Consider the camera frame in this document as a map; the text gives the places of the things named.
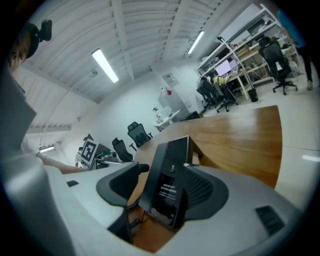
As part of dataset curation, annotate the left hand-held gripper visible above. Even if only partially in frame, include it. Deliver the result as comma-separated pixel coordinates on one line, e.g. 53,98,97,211
80,133,118,171

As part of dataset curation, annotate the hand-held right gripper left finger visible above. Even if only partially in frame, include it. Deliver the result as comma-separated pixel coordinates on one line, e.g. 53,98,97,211
1,154,151,256

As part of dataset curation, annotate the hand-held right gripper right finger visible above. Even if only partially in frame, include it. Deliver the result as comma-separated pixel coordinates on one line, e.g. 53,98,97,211
159,163,306,256

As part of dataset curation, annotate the black desk telephone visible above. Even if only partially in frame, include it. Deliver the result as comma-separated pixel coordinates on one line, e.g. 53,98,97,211
138,135,195,231

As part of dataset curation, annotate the person's left forearm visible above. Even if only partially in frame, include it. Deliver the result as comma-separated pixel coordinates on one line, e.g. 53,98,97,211
39,155,90,175

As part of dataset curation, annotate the wooden desk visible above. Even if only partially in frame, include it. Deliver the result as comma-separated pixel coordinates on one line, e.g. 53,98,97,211
126,104,283,253

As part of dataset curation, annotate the black office chair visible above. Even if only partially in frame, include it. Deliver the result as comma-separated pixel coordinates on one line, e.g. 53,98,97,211
212,81,239,114
126,121,154,152
111,137,134,163
196,76,218,111
258,39,299,96

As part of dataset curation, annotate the small strip lamp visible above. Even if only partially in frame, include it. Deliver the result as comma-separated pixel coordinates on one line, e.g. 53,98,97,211
37,145,56,154

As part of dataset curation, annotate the white table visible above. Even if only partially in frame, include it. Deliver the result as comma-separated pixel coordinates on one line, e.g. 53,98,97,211
154,109,182,133

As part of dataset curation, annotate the long ceiling light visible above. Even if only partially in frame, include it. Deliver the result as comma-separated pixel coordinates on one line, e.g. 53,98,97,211
91,48,120,84
187,30,206,55

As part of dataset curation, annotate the white cabinet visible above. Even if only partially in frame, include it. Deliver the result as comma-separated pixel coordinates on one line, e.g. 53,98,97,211
157,86,191,121

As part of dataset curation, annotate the black waste bin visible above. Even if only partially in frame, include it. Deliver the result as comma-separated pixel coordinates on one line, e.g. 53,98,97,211
247,88,259,103

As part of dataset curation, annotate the computer monitor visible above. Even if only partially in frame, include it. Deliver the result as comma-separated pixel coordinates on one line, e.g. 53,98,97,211
214,59,233,77

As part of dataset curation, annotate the white shelf rack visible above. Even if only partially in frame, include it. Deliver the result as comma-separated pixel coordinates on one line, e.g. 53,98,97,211
196,3,302,101

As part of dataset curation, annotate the black coiled phone cord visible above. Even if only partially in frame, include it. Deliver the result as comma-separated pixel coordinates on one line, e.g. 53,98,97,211
126,194,148,227

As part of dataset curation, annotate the white wall poster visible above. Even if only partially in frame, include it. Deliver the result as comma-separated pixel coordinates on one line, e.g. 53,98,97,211
162,72,180,87

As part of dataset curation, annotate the black head-mounted camera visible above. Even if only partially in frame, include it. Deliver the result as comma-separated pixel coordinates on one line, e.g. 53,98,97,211
26,19,53,59

